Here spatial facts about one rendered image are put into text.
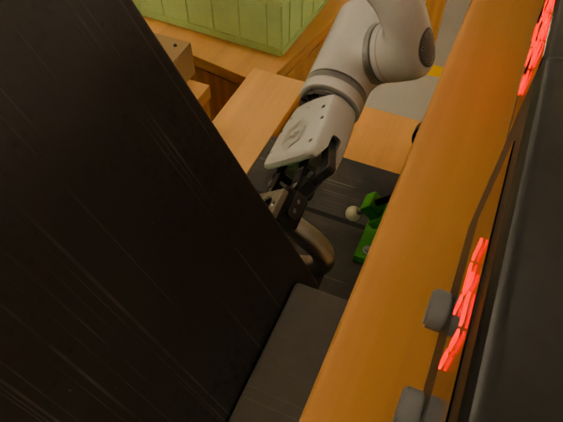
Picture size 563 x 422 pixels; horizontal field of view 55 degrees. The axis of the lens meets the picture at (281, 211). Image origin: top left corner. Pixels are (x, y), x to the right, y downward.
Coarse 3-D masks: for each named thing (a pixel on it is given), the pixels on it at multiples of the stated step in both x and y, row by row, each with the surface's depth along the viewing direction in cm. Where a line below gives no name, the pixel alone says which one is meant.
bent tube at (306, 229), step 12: (276, 192) 63; (276, 204) 62; (276, 216) 61; (300, 228) 65; (312, 228) 66; (300, 240) 65; (312, 240) 66; (324, 240) 67; (312, 252) 67; (324, 252) 67; (312, 264) 72; (324, 264) 69
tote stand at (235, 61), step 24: (336, 0) 171; (168, 24) 162; (312, 24) 162; (192, 48) 155; (216, 48) 155; (240, 48) 155; (312, 48) 160; (216, 72) 152; (240, 72) 148; (288, 72) 154; (216, 96) 159
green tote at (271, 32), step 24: (144, 0) 161; (168, 0) 156; (192, 0) 152; (216, 0) 148; (240, 0) 145; (264, 0) 141; (288, 0) 142; (312, 0) 158; (192, 24) 158; (216, 24) 155; (240, 24) 151; (264, 24) 147; (288, 24) 148; (264, 48) 153; (288, 48) 154
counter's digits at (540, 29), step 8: (552, 0) 22; (544, 8) 24; (544, 16) 23; (536, 24) 25; (544, 24) 21; (536, 32) 23; (544, 32) 20; (536, 40) 23; (528, 56) 24; (528, 64) 22; (528, 72) 21; (520, 88) 22
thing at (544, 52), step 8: (544, 0) 27; (560, 0) 20; (552, 8) 21; (560, 8) 20; (552, 16) 20; (560, 16) 20; (552, 24) 20; (560, 24) 19; (552, 32) 19; (560, 32) 19; (544, 40) 20; (552, 40) 19; (560, 40) 18; (536, 48) 22; (544, 48) 19; (552, 48) 18; (560, 48) 18; (536, 56) 21; (544, 56) 19; (552, 56) 18; (560, 56) 18; (536, 64) 20; (520, 80) 24; (528, 80) 21; (528, 88) 20; (520, 96) 22; (520, 104) 21; (512, 120) 22
